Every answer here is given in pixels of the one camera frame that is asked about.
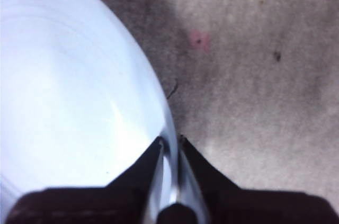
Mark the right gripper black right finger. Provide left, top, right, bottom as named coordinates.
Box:
left=177, top=135, right=339, bottom=224

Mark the blue round plate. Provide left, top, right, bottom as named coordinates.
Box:
left=0, top=0, right=181, bottom=209

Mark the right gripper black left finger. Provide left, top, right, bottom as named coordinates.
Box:
left=7, top=136, right=164, bottom=224

